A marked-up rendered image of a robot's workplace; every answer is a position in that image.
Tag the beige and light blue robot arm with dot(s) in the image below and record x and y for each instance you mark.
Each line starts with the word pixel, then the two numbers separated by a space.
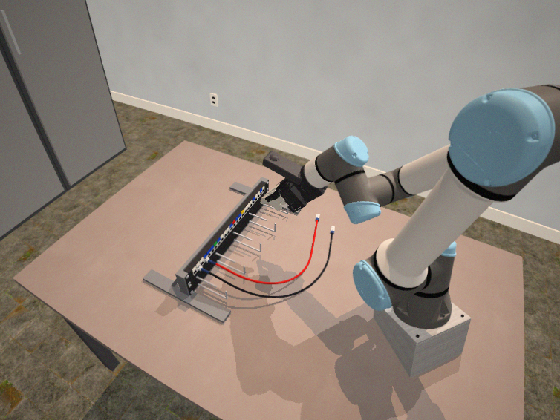
pixel 503 137

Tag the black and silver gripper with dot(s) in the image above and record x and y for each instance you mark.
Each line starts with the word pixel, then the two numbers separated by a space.
pixel 287 192

